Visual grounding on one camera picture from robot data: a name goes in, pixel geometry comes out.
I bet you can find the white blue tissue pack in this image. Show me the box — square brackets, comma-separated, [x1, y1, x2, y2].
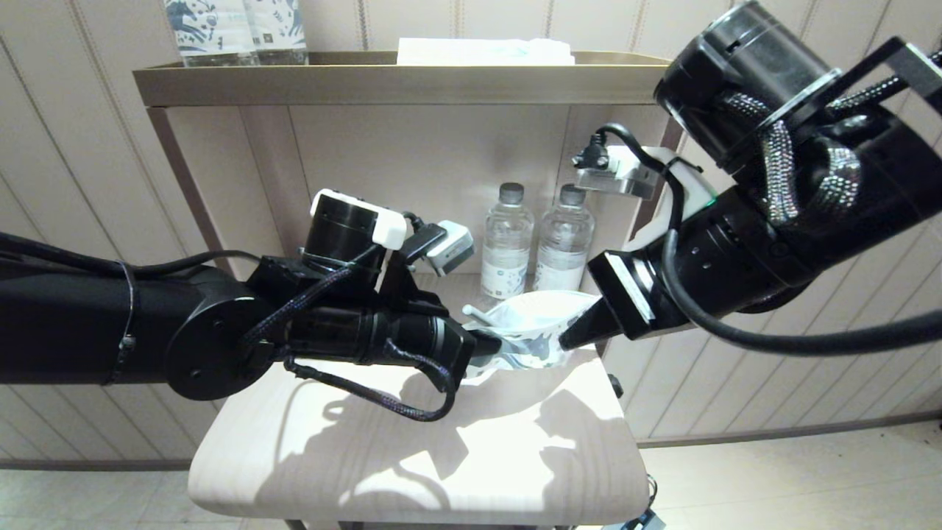
[397, 38, 575, 67]

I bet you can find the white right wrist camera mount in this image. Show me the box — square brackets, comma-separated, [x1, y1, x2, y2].
[574, 144, 718, 252]

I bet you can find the clear water bottle black cap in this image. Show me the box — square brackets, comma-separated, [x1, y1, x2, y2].
[481, 183, 534, 303]
[534, 184, 595, 294]

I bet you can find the black blue plastic part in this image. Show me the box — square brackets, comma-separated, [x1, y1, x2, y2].
[603, 508, 667, 530]

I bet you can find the beige wooden shelf cabinet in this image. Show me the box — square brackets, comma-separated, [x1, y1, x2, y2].
[146, 105, 693, 530]

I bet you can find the blue patterned plastic bag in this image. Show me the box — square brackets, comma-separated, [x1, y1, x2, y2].
[462, 289, 603, 381]

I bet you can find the black left camera cable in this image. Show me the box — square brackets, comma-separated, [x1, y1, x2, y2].
[401, 212, 450, 260]

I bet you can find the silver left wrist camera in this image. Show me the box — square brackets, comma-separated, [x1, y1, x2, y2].
[427, 221, 475, 277]

